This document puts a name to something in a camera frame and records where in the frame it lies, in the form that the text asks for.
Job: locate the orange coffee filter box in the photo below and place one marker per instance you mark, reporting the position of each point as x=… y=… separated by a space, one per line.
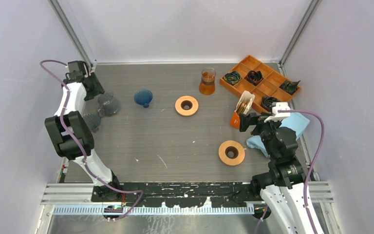
x=243 y=106

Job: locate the light blue cloth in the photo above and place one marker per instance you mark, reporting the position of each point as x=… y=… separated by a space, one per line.
x=297 y=122

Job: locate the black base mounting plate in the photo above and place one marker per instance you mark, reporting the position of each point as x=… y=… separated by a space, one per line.
x=193 y=194

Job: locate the dark folded item front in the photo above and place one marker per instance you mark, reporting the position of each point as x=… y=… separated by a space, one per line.
x=268 y=101

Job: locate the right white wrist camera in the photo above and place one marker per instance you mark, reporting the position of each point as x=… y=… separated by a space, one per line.
x=280 y=111

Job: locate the orange compartment tray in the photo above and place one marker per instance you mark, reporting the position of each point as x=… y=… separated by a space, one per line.
x=269 y=86

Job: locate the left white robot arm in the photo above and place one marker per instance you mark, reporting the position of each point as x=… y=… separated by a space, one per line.
x=69 y=133

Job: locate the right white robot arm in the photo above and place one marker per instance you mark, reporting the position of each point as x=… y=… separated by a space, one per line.
x=284 y=188

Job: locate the dark folded item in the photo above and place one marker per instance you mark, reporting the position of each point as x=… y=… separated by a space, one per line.
x=254 y=77
x=290 y=87
x=268 y=101
x=232 y=77

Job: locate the amber glass carafe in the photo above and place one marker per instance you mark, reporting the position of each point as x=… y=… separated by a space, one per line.
x=207 y=84

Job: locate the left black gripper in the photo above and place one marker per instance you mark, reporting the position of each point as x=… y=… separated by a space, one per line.
x=98 y=89

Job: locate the white slotted cable duct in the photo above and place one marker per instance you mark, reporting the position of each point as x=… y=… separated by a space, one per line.
x=176 y=210

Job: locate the dark folded item back middle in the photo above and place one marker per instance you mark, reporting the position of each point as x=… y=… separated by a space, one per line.
x=254 y=77

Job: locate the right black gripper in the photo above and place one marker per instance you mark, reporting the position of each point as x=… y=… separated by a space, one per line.
x=253 y=118

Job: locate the dark folded item right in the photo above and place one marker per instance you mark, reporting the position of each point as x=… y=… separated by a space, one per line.
x=290 y=87

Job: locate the blue glass dripper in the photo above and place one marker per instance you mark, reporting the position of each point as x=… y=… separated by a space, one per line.
x=143 y=97

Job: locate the grey glass coffee server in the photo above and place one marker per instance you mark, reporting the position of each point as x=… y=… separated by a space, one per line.
x=108 y=105

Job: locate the dark folded item back left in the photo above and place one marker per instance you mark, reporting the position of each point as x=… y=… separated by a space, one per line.
x=232 y=77

